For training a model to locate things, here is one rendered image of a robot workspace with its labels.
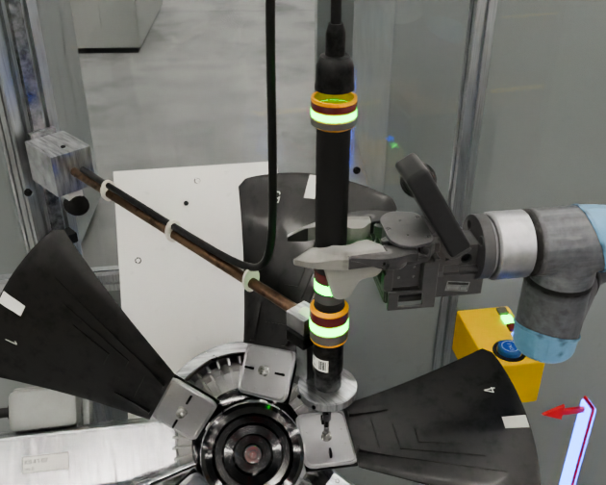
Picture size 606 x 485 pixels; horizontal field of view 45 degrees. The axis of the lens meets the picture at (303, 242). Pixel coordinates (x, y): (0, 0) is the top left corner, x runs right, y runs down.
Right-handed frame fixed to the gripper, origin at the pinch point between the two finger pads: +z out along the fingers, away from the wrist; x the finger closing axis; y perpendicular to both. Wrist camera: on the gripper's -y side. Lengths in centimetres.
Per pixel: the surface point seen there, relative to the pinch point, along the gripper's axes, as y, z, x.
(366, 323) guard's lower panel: 67, -27, 70
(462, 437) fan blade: 28.0, -19.7, -3.2
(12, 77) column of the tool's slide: -1, 39, 56
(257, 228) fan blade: 9.5, 3.0, 19.9
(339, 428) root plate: 28.5, -5.0, 0.9
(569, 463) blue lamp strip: 39, -38, 0
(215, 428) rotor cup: 21.8, 10.3, -3.4
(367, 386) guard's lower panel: 87, -28, 70
